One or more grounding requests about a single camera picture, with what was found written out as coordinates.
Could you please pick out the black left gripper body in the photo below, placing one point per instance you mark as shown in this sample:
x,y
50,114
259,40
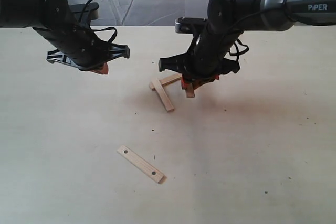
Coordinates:
x,y
81,48

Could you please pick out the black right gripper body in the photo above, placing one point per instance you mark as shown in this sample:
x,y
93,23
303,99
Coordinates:
x,y
205,59

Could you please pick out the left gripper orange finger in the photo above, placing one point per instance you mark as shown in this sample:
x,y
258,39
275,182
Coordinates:
x,y
102,69

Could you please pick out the plain wooden stick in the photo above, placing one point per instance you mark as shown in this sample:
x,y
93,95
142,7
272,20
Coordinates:
x,y
189,93
163,95

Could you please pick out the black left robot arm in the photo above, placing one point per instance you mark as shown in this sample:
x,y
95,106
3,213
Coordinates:
x,y
68,28

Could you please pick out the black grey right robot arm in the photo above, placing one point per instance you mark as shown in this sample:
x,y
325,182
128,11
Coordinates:
x,y
238,16

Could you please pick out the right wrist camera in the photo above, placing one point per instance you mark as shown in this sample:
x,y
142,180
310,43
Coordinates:
x,y
188,25

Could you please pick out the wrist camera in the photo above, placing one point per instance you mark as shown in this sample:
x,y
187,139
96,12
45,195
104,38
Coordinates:
x,y
87,14
188,25

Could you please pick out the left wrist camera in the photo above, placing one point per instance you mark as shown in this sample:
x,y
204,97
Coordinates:
x,y
87,14

